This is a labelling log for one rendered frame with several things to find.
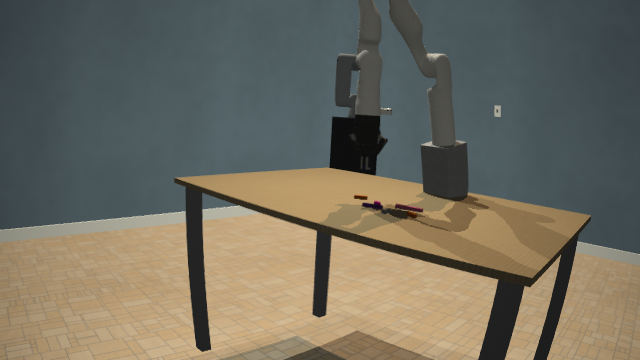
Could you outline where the pink rod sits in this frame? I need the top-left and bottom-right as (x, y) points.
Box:
(395, 204), (423, 212)

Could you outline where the purple rod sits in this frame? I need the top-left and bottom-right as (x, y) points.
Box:
(362, 203), (383, 209)

